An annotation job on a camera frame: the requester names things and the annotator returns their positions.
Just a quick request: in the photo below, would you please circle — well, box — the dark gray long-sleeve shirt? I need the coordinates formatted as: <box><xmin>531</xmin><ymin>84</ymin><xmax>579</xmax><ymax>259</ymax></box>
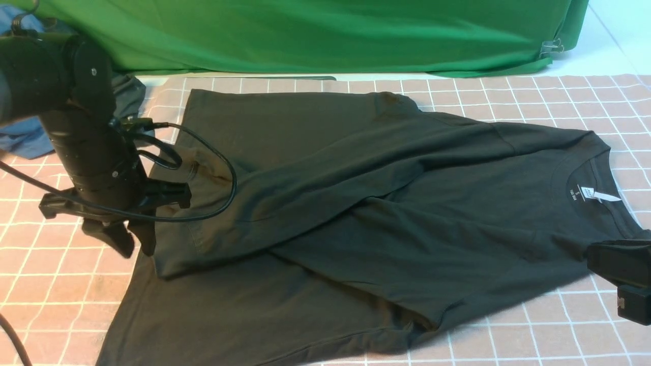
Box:
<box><xmin>96</xmin><ymin>89</ymin><xmax>649</xmax><ymax>365</ymax></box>

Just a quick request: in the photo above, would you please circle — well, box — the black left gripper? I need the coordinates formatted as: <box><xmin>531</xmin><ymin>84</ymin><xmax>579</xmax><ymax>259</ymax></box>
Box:
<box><xmin>39</xmin><ymin>170</ymin><xmax>192</xmax><ymax>259</ymax></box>

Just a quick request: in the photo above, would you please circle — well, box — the blue crumpled garment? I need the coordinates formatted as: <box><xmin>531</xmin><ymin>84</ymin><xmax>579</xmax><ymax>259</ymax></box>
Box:
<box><xmin>1</xmin><ymin>3</ymin><xmax>53</xmax><ymax>159</ymax></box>

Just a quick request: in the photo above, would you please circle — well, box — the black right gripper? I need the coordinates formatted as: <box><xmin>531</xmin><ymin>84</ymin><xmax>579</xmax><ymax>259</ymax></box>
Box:
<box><xmin>587</xmin><ymin>239</ymin><xmax>650</xmax><ymax>326</ymax></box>

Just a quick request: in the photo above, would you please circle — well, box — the green backdrop cloth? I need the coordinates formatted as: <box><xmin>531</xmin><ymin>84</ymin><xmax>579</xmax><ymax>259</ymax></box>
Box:
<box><xmin>36</xmin><ymin>1</ymin><xmax>588</xmax><ymax>77</ymax></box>

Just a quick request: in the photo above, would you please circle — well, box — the pink checkered tablecloth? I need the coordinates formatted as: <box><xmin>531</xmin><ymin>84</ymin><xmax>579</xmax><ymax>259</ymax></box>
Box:
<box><xmin>1</xmin><ymin>74</ymin><xmax>649</xmax><ymax>365</ymax></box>

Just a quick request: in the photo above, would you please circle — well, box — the gray left robot arm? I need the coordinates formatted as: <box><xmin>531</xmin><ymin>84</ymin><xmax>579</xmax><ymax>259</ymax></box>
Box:
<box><xmin>2</xmin><ymin>30</ymin><xmax>191</xmax><ymax>258</ymax></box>

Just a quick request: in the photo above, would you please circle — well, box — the dark gray crumpled garment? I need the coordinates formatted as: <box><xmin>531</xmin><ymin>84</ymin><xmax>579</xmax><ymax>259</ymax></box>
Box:
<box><xmin>111</xmin><ymin>72</ymin><xmax>146</xmax><ymax>120</ymax></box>

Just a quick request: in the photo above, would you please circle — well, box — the metal binder clip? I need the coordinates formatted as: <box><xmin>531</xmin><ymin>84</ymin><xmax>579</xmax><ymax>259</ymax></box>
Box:
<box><xmin>539</xmin><ymin>39</ymin><xmax>565</xmax><ymax>59</ymax></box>

